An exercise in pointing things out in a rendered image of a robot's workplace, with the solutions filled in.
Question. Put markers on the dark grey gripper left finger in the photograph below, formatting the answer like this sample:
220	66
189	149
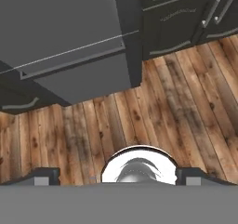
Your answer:
46	173

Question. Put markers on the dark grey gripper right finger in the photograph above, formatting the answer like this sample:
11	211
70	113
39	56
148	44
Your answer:
190	172

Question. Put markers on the grey fridge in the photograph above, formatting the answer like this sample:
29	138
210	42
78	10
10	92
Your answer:
71	35

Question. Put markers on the white and black round disc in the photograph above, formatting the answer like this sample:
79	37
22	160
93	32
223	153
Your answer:
138	162

